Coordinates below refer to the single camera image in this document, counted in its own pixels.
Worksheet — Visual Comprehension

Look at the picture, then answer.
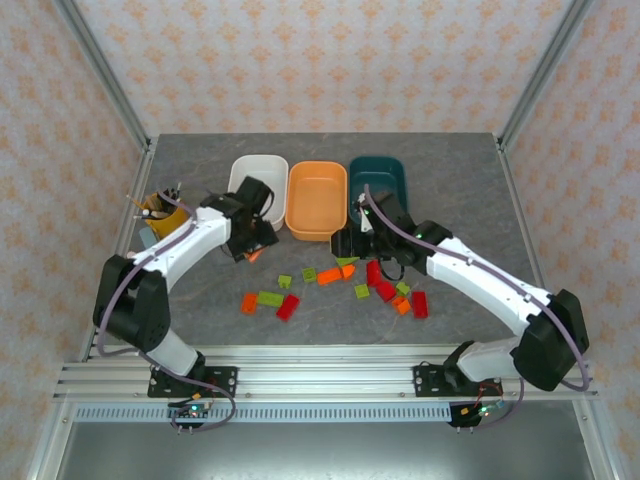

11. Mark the orange plastic bin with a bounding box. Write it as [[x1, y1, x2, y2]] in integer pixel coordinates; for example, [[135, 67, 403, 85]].
[[284, 160, 349, 244]]

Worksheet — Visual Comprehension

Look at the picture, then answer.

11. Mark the white plastic bin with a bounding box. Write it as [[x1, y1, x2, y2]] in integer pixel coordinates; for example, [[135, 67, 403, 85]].
[[227, 154, 290, 234]]

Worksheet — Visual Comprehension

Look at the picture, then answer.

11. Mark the yellow pen cup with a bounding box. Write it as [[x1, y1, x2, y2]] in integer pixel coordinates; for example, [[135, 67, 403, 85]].
[[142, 192, 192, 241]]

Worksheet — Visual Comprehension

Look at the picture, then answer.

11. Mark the teal plastic bin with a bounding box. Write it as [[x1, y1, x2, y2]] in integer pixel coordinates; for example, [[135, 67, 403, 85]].
[[348, 156, 410, 229]]

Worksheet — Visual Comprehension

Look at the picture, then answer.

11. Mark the small circuit board with LED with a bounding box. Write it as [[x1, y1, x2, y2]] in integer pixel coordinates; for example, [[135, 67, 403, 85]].
[[448, 399, 507, 430], [167, 400, 215, 432]]

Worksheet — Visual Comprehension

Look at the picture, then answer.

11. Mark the grey sheet metal panel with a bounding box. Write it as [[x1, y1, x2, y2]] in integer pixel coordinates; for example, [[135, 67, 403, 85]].
[[49, 422, 604, 480]]

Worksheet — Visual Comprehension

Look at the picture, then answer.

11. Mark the thin black left camera cable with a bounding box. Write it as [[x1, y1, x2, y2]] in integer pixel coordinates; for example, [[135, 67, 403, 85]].
[[258, 180, 277, 221]]

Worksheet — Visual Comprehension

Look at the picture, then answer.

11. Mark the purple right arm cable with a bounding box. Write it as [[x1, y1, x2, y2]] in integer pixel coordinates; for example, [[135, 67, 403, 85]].
[[357, 183, 591, 431]]

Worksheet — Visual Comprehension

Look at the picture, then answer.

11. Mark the aluminium table side rail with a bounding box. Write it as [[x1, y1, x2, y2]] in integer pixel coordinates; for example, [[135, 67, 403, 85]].
[[79, 138, 159, 362], [493, 134, 569, 359]]

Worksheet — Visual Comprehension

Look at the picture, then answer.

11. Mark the wide aluminium base rail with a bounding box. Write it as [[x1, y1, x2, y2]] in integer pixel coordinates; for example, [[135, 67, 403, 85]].
[[52, 343, 600, 402]]

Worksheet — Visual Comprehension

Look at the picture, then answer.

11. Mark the white slotted cable duct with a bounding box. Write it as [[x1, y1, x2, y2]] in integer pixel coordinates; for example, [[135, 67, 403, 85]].
[[73, 404, 584, 424]]

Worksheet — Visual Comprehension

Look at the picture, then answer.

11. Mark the aluminium frame post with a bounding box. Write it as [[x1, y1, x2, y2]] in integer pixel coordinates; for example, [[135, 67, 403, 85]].
[[53, 0, 152, 151], [498, 0, 594, 151]]

